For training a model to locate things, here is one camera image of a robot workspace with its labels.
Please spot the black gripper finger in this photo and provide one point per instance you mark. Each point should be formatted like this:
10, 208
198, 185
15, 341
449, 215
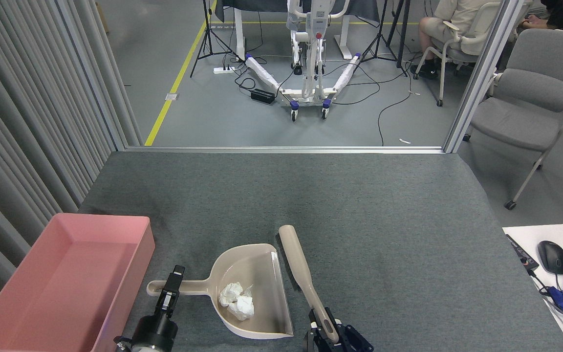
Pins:
316, 342
355, 341

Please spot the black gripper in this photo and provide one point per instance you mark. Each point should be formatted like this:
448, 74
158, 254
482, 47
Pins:
157, 332

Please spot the white paper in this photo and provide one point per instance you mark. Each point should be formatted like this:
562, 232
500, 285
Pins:
237, 302

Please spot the beige hand brush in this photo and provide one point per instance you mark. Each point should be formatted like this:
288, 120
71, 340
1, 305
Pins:
298, 259

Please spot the beige plastic dustpan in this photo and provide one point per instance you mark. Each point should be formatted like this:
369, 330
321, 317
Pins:
257, 274

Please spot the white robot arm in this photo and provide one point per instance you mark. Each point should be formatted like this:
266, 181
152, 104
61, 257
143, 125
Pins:
145, 349

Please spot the pink plastic bin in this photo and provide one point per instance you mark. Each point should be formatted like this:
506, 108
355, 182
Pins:
47, 283

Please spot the flat black box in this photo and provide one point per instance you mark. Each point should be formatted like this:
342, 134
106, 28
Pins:
521, 252

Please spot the metal floor plate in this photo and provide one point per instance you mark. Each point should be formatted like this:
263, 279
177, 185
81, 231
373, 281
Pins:
171, 97

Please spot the black computer mouse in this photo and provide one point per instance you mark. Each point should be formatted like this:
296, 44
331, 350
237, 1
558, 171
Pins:
552, 256

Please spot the black power adapter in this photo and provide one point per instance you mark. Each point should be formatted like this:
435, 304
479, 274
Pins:
263, 96

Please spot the grey ribbed curtain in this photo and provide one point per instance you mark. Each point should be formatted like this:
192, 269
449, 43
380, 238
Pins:
17, 122

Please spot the white power strip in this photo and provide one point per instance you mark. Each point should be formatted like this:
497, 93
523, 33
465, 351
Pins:
224, 70

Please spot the white side table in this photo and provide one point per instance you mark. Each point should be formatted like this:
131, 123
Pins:
562, 230

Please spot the white wheeled stand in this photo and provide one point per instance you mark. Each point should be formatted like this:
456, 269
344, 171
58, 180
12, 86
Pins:
308, 73

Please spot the black tripod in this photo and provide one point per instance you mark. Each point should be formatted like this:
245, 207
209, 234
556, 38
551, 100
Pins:
208, 29
384, 29

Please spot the grey padded chair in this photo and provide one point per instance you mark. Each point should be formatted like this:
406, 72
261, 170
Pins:
521, 122

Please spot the white office chair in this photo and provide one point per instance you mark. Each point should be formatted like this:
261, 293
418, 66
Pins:
477, 44

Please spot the silver table edge rail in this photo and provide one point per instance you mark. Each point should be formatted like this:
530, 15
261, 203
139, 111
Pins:
286, 149

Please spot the silver post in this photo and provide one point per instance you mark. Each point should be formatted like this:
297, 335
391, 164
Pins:
482, 73

